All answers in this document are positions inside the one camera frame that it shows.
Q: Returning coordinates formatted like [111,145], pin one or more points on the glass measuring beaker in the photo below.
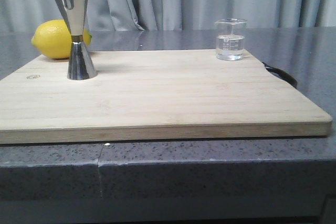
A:
[230,38]

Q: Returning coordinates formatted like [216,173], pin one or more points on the steel double jigger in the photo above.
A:
[80,66]

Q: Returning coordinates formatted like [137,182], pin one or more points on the wooden cutting board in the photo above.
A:
[152,95]

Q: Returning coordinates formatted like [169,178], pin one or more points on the yellow lemon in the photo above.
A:
[53,39]

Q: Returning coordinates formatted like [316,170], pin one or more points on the black board strap handle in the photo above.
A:
[281,75]

